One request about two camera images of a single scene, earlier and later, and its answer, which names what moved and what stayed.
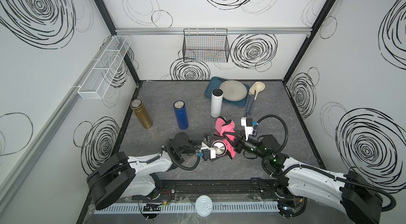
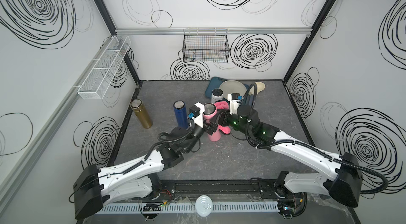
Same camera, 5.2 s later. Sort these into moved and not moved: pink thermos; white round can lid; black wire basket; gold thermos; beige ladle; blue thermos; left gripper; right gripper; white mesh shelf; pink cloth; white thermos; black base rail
Moved: right gripper; pink thermos; pink cloth; left gripper
Not moved: gold thermos; white thermos; black base rail; blue thermos; white mesh shelf; beige ladle; white round can lid; black wire basket
